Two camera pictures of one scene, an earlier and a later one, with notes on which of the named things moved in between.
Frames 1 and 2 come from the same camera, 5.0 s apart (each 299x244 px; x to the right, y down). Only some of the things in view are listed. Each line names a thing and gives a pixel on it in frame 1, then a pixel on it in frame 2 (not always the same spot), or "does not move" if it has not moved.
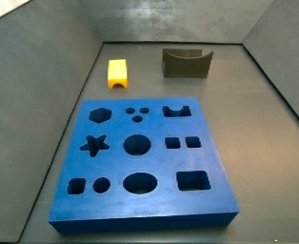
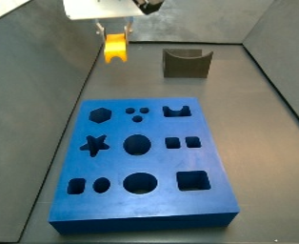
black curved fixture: x=186 y=63 does not move
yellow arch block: x=118 y=72 -> x=117 y=47
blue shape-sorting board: x=143 y=171 does not move
